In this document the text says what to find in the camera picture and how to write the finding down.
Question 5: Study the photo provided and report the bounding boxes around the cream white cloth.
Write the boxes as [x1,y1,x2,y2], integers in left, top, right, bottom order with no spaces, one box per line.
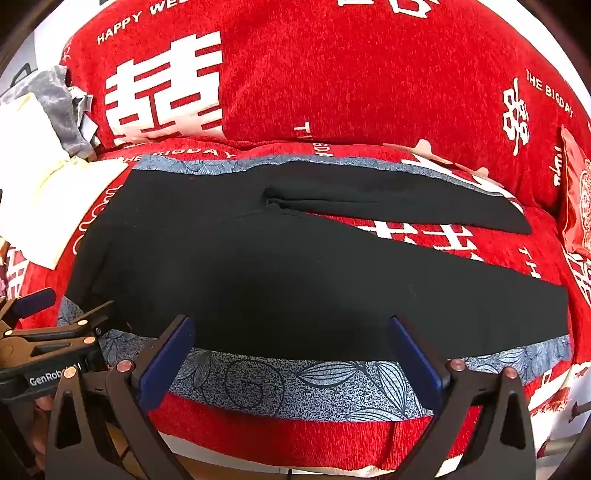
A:
[0,92,130,271]

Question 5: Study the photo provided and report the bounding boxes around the blue floral cloth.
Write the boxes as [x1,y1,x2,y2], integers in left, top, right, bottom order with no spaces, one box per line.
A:
[55,154,573,423]

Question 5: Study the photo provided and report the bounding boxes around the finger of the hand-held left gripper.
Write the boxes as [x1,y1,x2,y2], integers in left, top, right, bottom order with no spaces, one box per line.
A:
[0,301,115,357]
[0,287,57,334]

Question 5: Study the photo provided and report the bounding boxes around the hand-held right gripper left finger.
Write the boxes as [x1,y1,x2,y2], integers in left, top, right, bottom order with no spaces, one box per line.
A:
[45,315,197,480]

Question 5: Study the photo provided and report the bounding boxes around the red printed sofa cover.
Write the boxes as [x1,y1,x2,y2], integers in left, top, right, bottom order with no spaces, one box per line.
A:
[0,0,591,477]

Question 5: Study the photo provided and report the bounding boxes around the red patterned cushion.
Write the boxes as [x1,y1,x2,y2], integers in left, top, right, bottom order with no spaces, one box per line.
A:
[556,124,591,259]

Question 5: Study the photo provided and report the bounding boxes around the grey crumpled cloth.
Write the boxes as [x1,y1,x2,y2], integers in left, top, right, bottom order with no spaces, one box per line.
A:
[0,65,100,160]

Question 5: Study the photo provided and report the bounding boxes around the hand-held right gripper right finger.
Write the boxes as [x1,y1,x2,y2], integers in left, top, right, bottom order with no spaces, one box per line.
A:
[388,315,537,480]

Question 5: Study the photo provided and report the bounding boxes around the black pants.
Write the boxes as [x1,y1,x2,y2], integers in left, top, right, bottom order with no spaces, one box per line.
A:
[65,161,571,362]

